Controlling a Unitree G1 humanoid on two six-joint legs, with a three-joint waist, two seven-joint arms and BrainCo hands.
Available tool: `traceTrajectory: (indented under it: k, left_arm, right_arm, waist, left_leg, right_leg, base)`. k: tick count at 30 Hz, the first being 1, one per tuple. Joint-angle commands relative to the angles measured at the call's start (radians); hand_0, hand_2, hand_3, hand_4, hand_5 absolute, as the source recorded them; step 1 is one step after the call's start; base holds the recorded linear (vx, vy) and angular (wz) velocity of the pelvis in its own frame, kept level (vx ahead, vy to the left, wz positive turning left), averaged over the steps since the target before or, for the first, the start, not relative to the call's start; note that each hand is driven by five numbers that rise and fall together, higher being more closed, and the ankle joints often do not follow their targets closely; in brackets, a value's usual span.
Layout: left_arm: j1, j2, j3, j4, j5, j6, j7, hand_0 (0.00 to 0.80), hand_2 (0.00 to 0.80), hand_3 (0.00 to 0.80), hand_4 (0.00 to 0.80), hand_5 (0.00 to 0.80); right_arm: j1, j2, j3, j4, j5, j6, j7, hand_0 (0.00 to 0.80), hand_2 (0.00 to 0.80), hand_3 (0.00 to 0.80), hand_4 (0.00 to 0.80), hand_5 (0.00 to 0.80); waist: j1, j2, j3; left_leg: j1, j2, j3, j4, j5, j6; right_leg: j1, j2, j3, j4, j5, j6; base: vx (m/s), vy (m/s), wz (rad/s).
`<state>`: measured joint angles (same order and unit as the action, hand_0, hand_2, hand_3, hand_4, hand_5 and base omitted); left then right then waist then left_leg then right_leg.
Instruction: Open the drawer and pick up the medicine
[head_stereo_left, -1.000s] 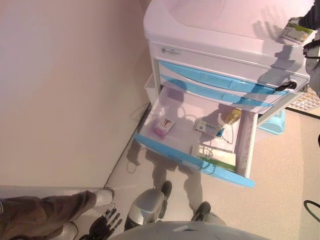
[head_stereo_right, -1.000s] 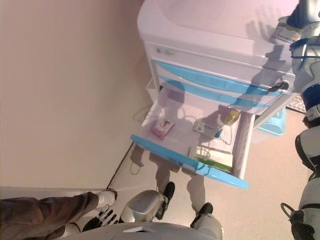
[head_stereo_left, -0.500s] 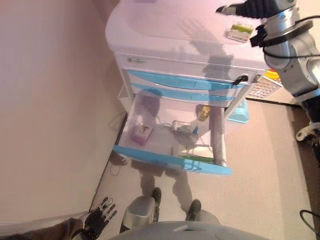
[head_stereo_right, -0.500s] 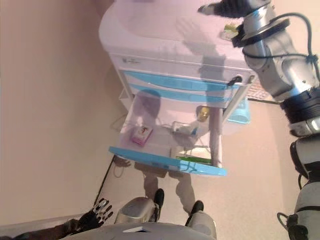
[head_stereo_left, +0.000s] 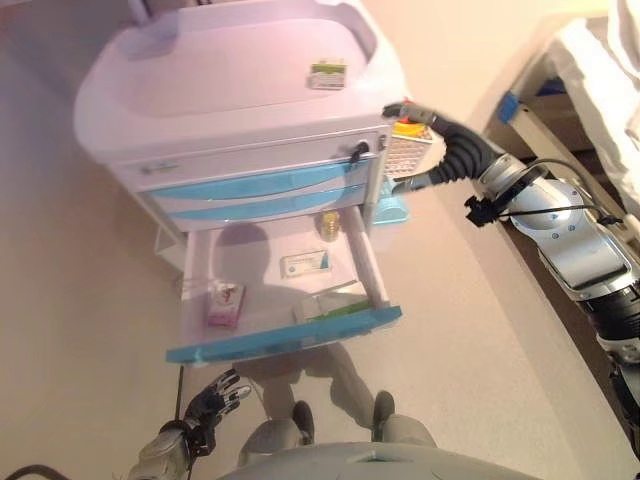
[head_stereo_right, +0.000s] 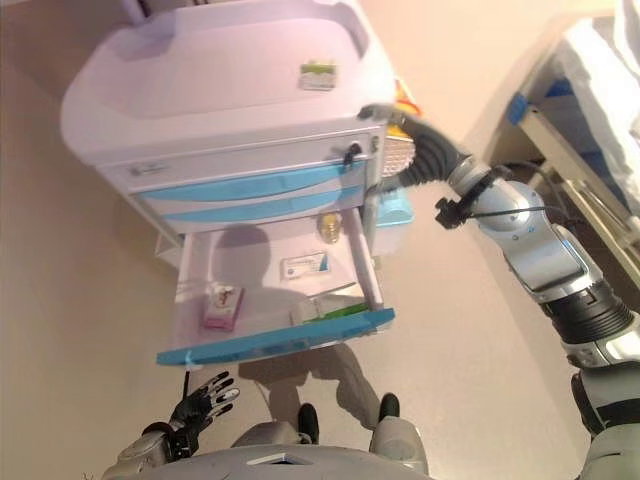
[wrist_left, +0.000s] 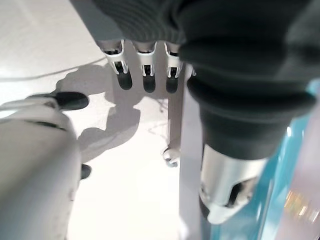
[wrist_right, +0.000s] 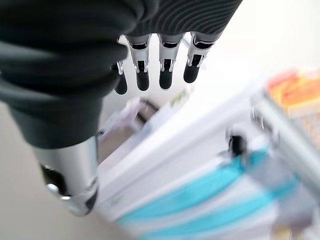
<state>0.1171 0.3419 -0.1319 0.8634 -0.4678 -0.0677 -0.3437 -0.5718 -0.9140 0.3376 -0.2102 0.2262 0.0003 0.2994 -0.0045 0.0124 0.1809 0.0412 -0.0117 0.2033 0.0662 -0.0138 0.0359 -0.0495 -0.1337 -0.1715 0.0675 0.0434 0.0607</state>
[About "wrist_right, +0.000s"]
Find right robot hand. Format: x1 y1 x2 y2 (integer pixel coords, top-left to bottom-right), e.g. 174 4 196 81
0 0 243 217

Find small green white medicine packet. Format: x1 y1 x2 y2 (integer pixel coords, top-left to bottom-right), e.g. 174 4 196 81
171 86 195 107

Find white medical cart blue drawers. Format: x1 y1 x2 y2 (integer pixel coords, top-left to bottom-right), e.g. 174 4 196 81
96 82 320 240

